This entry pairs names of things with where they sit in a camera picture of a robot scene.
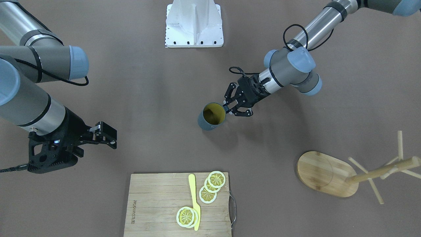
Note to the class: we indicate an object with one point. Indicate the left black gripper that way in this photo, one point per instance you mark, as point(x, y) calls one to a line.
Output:
point(250, 95)

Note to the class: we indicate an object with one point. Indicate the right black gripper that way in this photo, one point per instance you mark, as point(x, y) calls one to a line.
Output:
point(74, 127)

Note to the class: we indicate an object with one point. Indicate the dark teal cup yellow inside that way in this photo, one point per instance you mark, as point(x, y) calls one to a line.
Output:
point(212, 115)

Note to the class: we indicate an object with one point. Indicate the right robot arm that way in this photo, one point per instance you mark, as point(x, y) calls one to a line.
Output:
point(40, 56)

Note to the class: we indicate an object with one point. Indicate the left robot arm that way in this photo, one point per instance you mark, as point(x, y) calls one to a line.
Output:
point(293, 64)

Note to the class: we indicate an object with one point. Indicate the wooden cup storage rack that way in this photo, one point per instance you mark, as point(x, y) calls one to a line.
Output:
point(335, 177)

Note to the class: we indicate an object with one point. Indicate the bamboo cutting board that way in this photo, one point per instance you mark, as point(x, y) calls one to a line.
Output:
point(155, 198)

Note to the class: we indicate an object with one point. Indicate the yellow plastic knife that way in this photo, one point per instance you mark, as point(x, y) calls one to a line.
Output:
point(196, 207)

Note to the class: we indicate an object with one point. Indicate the middle overlapping lemon slice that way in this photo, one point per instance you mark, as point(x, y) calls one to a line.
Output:
point(209, 188)

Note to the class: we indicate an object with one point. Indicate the overlapping lemon slice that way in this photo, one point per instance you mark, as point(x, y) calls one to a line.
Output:
point(206, 196)
point(209, 188)

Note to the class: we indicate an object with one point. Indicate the upper overlapping lemon slice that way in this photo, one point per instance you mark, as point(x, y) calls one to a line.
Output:
point(206, 196)

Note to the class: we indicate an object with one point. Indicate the lemon slice beside knife blade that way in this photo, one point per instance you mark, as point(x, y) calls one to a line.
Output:
point(185, 216)

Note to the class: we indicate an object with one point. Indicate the lemon slice under knife blade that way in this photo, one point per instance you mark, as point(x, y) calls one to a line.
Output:
point(196, 219)

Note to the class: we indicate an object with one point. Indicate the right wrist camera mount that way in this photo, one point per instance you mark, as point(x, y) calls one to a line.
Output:
point(46, 158)

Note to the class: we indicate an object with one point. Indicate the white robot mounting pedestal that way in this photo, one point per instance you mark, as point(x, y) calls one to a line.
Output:
point(193, 24)

